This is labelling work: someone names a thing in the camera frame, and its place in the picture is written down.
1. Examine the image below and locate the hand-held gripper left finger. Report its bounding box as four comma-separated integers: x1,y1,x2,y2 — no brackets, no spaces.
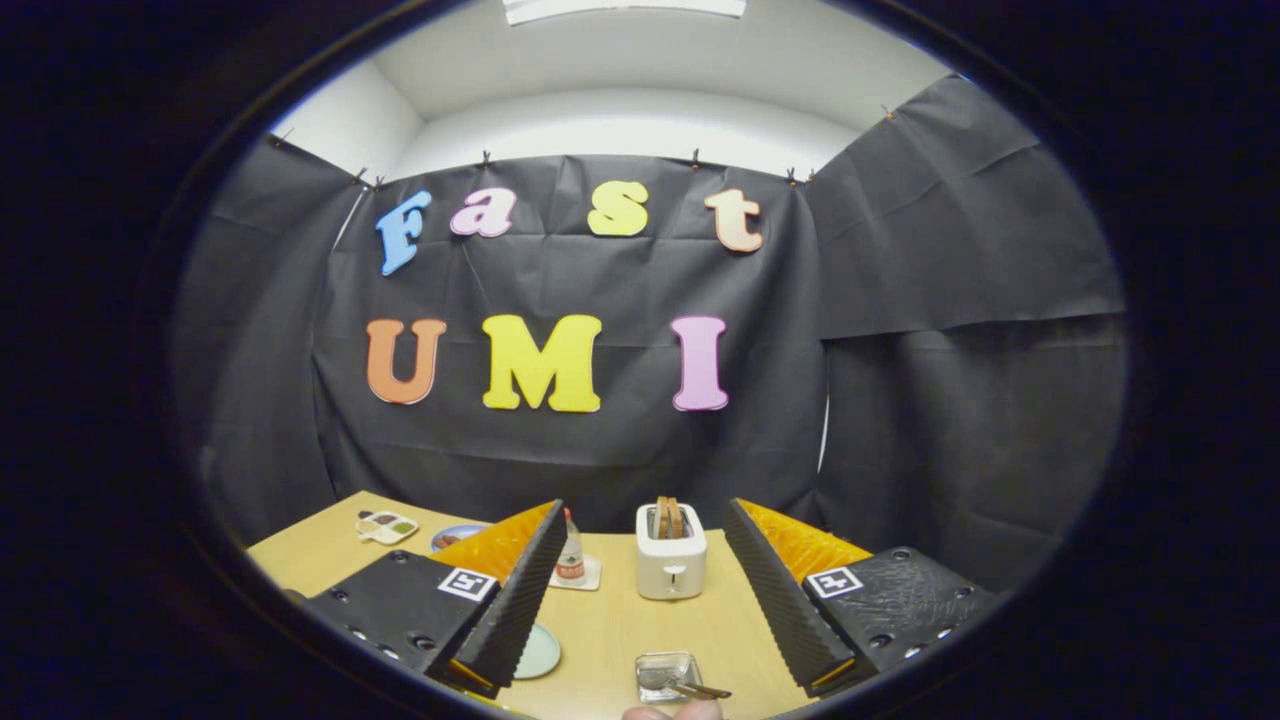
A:
300,499,569,699

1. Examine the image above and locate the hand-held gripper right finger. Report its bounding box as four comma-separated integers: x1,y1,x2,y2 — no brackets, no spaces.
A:
722,498,1004,699

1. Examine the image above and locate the clear water bottle red cap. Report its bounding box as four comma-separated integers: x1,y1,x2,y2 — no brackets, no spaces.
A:
555,507,588,586

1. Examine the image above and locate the mint green plate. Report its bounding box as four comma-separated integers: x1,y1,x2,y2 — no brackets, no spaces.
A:
512,623,562,681

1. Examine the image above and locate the white square coaster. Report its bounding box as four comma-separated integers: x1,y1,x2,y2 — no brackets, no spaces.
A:
548,555,603,592

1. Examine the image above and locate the blue food plate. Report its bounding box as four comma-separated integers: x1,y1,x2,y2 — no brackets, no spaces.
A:
430,523,493,554

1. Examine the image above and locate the white toaster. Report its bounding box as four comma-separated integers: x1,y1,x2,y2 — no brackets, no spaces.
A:
635,503,708,602

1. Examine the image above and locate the perforated metal basket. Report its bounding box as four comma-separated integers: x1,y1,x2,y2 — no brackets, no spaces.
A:
635,651,704,706

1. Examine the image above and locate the white sauce dish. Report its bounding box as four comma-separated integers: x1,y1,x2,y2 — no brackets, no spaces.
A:
356,510,421,546

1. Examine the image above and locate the row of small cloth clips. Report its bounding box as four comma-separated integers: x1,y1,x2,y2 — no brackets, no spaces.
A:
275,105,896,189

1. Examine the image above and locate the ceiling light panel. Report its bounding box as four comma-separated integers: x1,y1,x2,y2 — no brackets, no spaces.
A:
503,0,748,26

